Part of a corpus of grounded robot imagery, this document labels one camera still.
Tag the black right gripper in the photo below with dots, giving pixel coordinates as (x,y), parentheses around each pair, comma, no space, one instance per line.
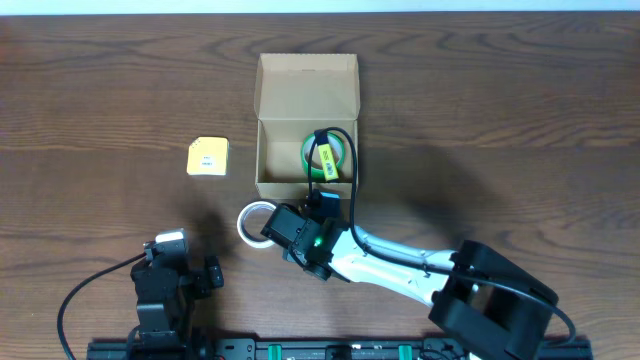
(299,260)

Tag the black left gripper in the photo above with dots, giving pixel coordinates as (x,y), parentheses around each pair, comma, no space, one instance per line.
(215,273)

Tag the white tape roll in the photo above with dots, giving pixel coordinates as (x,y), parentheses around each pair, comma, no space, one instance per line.
(241,227)

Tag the green tape roll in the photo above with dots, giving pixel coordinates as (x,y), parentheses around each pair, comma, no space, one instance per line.
(310,159)

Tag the yellow blue highlighter pen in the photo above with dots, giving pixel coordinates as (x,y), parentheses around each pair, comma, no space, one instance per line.
(327,144)

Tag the yellow sticky note pad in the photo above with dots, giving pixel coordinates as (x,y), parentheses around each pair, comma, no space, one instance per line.
(208,156)

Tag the brown cardboard box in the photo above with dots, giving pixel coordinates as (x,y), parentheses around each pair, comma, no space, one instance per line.
(295,95)

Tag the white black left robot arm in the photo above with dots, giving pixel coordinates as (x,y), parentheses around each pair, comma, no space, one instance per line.
(169,335)

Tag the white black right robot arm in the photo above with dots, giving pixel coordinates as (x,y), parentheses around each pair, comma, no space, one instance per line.
(488,304)

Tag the black aluminium mounting rail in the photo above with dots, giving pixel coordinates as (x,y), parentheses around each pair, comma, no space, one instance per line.
(249,349)

